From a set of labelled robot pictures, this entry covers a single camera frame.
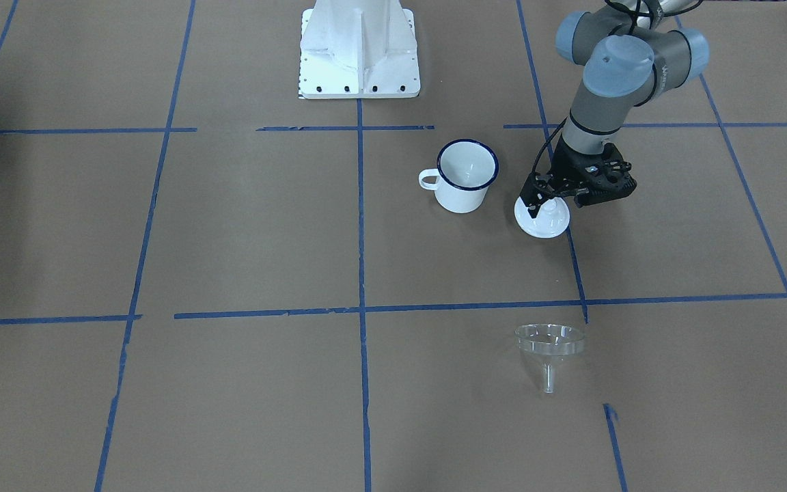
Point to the white ceramic lid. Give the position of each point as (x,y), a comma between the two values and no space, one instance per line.
(551,220)

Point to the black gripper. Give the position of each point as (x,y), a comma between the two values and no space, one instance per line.
(566,168)

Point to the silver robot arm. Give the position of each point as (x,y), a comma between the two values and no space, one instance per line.
(626,63)

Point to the clear plastic funnel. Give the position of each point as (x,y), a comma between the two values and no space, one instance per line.
(546,346)

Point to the white enamel mug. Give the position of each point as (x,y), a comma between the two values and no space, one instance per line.
(463,173)

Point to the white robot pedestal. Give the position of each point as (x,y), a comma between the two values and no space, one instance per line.
(358,49)

